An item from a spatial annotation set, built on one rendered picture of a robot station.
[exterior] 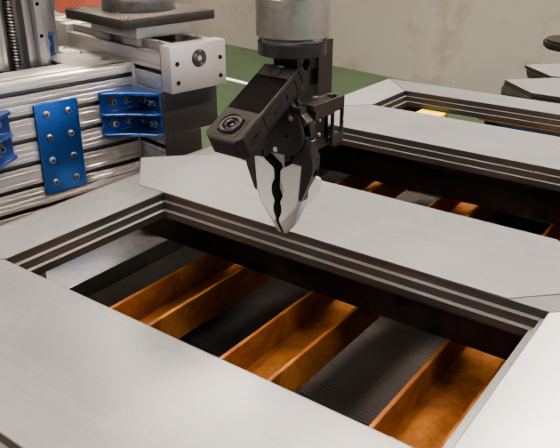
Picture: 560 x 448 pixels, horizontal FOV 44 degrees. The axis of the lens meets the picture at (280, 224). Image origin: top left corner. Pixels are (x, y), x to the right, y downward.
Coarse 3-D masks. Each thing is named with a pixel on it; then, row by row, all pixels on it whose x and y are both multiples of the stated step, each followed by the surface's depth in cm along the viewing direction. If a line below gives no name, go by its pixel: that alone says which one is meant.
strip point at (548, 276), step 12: (552, 252) 84; (540, 264) 81; (552, 264) 81; (528, 276) 79; (540, 276) 79; (552, 276) 79; (516, 288) 76; (528, 288) 76; (540, 288) 76; (552, 288) 76
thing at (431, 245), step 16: (432, 224) 92; (448, 224) 92; (464, 224) 92; (480, 224) 92; (400, 240) 87; (416, 240) 87; (432, 240) 87; (448, 240) 87; (464, 240) 87; (384, 256) 83; (400, 256) 83; (416, 256) 83; (432, 256) 83; (448, 256) 83; (432, 272) 80
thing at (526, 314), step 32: (416, 96) 158; (544, 128) 142; (416, 160) 124; (448, 160) 121; (480, 160) 118; (96, 224) 93; (128, 224) 97; (192, 224) 98; (224, 224) 95; (256, 224) 93; (32, 256) 86; (64, 256) 88; (288, 256) 89; (320, 256) 87; (352, 256) 85; (384, 288) 82; (416, 288) 80; (448, 288) 78; (480, 320) 76; (512, 320) 74; (512, 352) 69
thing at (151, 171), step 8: (160, 160) 115; (168, 160) 115; (176, 160) 115; (184, 160) 115; (192, 160) 115; (200, 160) 115; (144, 168) 111; (152, 168) 111; (160, 168) 111; (168, 168) 111; (176, 168) 111; (144, 176) 108; (152, 176) 108; (160, 176) 108
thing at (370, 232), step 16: (368, 208) 97; (384, 208) 97; (400, 208) 97; (416, 208) 97; (432, 208) 97; (352, 224) 92; (368, 224) 92; (384, 224) 92; (400, 224) 92; (416, 224) 92; (320, 240) 87; (336, 240) 87; (352, 240) 87; (368, 240) 87; (384, 240) 87
